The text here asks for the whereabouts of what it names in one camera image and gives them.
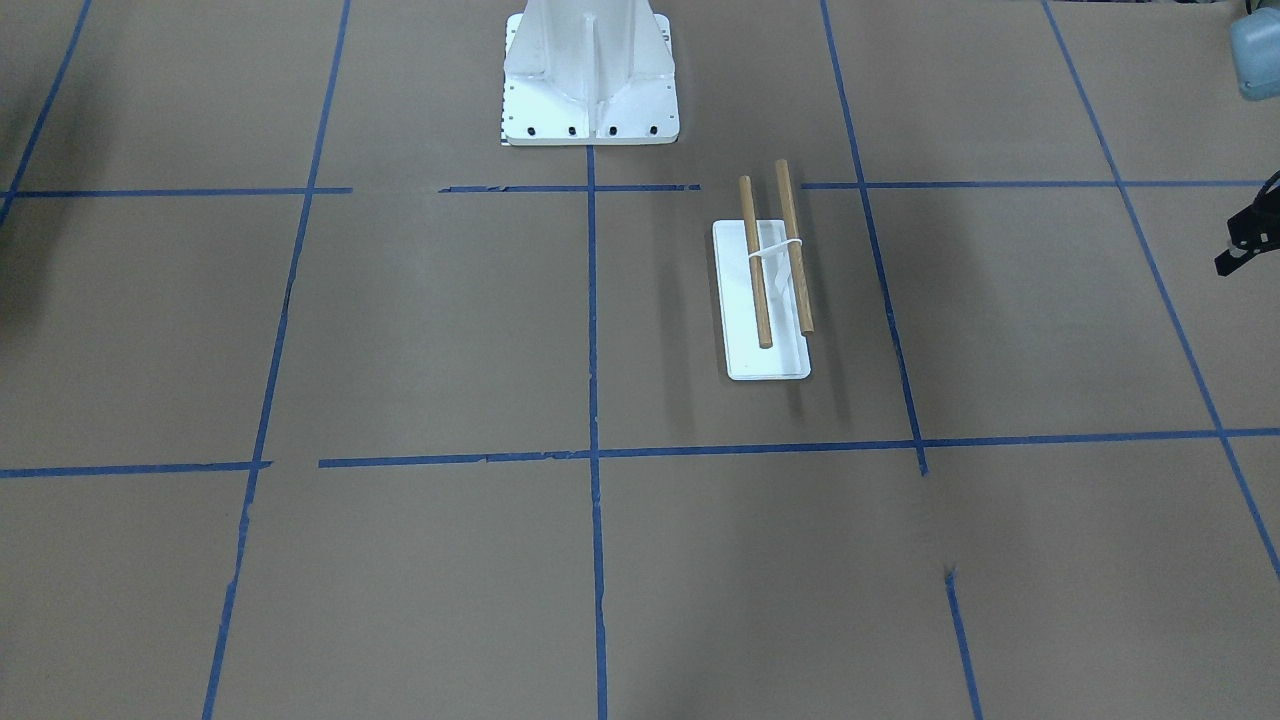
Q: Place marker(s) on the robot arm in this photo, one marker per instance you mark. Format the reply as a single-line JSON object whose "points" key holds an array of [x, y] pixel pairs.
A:
{"points": [[1254, 42]]}

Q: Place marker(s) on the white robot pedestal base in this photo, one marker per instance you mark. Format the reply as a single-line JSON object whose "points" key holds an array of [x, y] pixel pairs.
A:
{"points": [[579, 73]]}

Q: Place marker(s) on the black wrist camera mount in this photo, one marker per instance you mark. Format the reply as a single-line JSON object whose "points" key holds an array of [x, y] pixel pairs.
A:
{"points": [[1253, 231]]}

